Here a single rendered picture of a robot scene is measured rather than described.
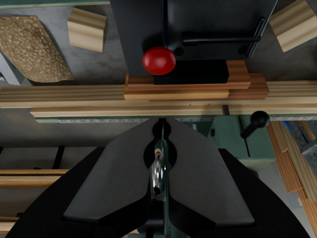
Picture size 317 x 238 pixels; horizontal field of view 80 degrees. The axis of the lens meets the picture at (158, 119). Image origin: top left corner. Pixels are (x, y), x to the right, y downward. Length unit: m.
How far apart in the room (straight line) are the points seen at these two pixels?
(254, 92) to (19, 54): 0.38
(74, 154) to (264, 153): 3.01
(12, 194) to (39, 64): 3.14
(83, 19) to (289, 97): 0.36
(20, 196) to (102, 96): 3.05
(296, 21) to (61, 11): 0.30
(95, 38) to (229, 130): 0.22
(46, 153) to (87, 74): 3.05
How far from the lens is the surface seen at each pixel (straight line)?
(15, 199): 3.39
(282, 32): 0.30
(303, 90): 0.44
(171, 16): 0.18
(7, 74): 0.69
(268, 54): 0.37
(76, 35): 0.29
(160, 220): 0.40
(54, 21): 0.33
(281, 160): 2.27
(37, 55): 0.36
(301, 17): 0.31
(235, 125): 0.29
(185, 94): 0.32
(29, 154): 3.56
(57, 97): 0.42
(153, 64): 0.18
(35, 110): 0.45
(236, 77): 0.33
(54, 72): 0.38
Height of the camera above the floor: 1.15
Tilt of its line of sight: 32 degrees down
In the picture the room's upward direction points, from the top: 179 degrees counter-clockwise
